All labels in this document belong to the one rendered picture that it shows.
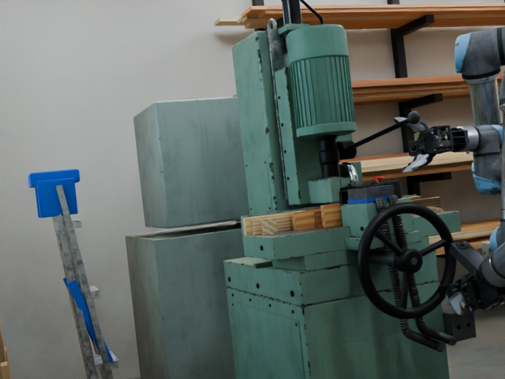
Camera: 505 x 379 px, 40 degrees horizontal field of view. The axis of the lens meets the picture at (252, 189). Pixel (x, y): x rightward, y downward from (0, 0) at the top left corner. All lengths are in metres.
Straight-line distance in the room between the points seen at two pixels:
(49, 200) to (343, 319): 1.04
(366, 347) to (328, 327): 0.13
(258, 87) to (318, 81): 0.29
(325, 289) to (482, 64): 0.86
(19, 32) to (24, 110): 0.44
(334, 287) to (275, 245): 0.21
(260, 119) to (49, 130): 2.12
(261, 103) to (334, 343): 0.78
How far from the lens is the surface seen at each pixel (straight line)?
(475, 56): 2.23
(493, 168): 2.10
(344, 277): 1.88
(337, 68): 2.00
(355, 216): 1.85
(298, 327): 1.86
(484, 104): 2.28
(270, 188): 2.18
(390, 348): 1.98
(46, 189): 2.34
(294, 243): 1.80
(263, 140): 2.19
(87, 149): 4.13
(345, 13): 4.27
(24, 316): 4.13
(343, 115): 1.99
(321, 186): 2.03
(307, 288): 1.83
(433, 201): 2.23
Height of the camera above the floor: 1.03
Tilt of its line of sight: level
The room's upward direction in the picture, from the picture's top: 6 degrees counter-clockwise
